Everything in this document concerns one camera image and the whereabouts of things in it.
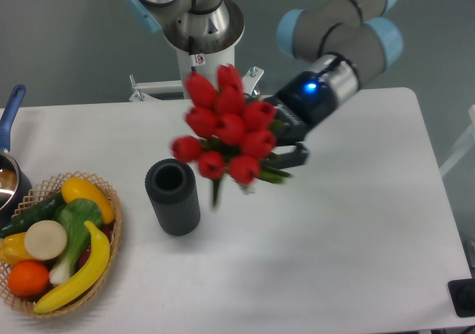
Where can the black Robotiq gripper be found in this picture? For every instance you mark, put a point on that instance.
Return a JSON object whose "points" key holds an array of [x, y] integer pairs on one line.
{"points": [[301, 104]]}

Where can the red tulip bouquet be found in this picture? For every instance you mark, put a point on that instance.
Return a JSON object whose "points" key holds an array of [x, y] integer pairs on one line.
{"points": [[230, 138]]}

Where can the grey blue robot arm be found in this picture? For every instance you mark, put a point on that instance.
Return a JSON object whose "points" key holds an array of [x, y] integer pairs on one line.
{"points": [[347, 44]]}

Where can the dark grey ribbed vase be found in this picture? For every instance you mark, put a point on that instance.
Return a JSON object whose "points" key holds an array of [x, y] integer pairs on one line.
{"points": [[171, 187]]}

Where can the yellow squash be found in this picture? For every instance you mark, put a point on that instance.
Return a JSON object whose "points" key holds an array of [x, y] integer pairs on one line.
{"points": [[77, 188]]}

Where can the green bok choy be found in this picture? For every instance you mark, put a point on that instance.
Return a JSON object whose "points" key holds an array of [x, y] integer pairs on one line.
{"points": [[72, 218]]}

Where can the woven wicker basket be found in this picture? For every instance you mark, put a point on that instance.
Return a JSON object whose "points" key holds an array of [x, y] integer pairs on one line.
{"points": [[40, 192]]}

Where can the green cucumber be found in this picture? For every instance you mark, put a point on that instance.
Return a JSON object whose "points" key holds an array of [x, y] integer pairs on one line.
{"points": [[43, 210]]}

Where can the yellow banana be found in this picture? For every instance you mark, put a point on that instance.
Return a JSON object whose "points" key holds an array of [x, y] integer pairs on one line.
{"points": [[84, 279]]}

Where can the beige round slice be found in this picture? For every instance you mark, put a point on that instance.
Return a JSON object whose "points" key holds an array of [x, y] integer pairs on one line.
{"points": [[45, 240]]}

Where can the black device at table edge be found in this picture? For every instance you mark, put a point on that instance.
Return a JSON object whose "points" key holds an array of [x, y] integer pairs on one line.
{"points": [[462, 296]]}

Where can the yellow bell pepper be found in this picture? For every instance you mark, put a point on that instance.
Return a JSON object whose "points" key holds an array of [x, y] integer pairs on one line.
{"points": [[13, 250]]}

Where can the orange fruit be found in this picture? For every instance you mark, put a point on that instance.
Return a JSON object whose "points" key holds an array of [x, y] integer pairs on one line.
{"points": [[28, 278]]}

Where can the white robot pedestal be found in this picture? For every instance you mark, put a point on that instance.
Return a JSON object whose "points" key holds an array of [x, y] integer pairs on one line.
{"points": [[205, 41]]}

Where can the white table clamp bracket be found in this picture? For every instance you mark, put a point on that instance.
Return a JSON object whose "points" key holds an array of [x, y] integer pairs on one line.
{"points": [[172, 90]]}

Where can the blue handled saucepan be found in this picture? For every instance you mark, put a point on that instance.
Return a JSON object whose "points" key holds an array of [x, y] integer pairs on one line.
{"points": [[15, 185]]}

